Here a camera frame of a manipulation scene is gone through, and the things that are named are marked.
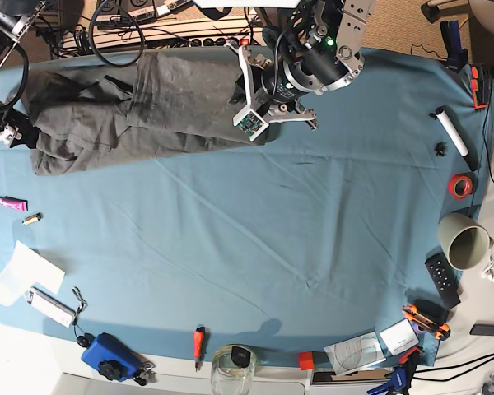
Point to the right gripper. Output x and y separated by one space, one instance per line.
18 130

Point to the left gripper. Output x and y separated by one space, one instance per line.
277 89

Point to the dark grey T-shirt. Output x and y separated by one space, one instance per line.
164 106

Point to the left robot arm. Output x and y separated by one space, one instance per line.
316 48

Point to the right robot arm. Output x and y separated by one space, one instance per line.
16 18

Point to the black power strip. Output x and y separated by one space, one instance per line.
209 41

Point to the pink glue tube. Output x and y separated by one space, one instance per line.
13 203

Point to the white paper sheet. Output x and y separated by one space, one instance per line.
45 273

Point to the translucent plastic cup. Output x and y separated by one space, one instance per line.
8 284

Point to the blue table cloth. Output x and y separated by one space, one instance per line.
312 238

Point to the white labelled box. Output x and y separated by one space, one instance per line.
50 307

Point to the white marker black caps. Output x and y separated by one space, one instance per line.
455 137

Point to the small black clip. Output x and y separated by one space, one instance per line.
440 149

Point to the orange black tool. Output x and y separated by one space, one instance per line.
480 82

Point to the red tape roll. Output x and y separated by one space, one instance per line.
461 186

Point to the blue box with knob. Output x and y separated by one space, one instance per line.
109 357

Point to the beige ceramic mug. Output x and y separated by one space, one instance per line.
464 242

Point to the black remote control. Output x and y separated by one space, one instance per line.
444 279

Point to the small red cube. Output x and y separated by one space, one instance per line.
306 361

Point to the folded paper leaflet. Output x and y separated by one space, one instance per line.
355 354

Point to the white card packet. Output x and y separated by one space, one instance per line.
399 337

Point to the clear glass jar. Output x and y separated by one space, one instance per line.
233 369

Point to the orange black utility knife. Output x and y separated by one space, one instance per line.
424 323

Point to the blue black clamp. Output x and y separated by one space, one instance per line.
400 379

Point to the black power adapter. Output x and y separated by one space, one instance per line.
482 329

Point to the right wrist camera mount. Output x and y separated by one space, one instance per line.
9 136

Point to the orange handled screwdriver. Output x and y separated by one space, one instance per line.
198 337

